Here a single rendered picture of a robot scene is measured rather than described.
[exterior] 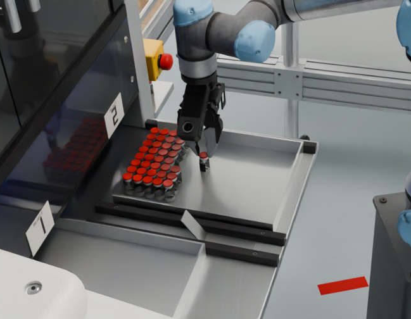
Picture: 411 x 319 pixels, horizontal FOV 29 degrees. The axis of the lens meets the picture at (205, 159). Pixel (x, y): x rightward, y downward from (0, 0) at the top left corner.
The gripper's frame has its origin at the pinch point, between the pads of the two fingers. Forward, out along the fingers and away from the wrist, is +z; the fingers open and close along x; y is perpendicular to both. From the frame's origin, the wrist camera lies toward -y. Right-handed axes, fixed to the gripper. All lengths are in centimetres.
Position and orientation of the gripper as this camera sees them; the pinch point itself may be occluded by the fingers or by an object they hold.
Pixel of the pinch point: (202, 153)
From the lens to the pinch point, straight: 168.1
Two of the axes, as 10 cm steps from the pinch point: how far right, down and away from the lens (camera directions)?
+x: -9.5, -1.5, 2.8
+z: 0.7, 7.6, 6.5
